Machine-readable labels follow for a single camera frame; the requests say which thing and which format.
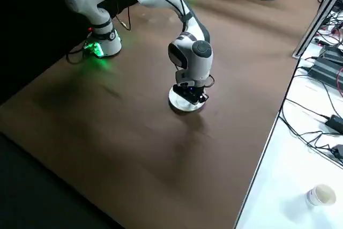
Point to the white paper cup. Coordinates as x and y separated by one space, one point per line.
319 195

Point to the white round disc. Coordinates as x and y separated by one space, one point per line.
182 107

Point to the black power adapter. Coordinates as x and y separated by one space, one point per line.
336 123
339 151

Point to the metal profile post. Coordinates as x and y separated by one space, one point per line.
313 22

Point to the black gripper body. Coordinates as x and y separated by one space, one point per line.
191 95

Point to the dark grey power supply box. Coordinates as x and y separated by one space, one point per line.
325 66

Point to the clear petri dish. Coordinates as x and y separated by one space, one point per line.
176 100

